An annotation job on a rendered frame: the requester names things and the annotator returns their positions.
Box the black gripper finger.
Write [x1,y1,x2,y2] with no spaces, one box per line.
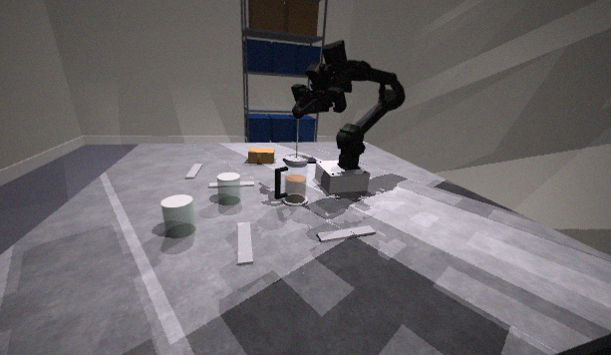
[292,89,309,112]
[300,91,329,115]

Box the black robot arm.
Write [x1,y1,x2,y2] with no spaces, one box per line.
[305,41,405,171]

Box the white flat bar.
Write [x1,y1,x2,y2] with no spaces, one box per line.
[208,181,254,187]
[238,222,253,265]
[317,225,376,242]
[185,164,203,178]

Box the glass french press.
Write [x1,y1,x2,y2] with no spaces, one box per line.
[275,108,309,206]

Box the tan rectangular block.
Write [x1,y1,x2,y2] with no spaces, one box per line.
[248,148,274,164]

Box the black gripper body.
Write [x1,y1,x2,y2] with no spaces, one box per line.
[291,77,347,113]

